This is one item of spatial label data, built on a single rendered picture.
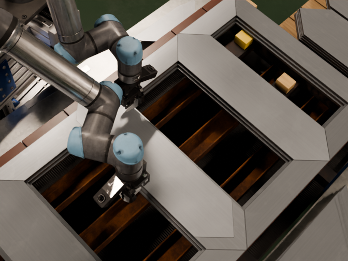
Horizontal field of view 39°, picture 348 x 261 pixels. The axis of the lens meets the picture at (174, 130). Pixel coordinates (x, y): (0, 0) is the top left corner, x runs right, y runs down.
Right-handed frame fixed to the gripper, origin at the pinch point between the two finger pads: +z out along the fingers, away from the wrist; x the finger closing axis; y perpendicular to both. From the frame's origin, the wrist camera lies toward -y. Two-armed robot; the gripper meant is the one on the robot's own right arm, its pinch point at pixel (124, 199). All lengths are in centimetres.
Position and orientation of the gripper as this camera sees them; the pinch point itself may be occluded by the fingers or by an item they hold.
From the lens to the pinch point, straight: 154.9
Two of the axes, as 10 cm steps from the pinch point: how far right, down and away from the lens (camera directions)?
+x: -7.1, -6.5, 2.8
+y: 7.0, -6.0, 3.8
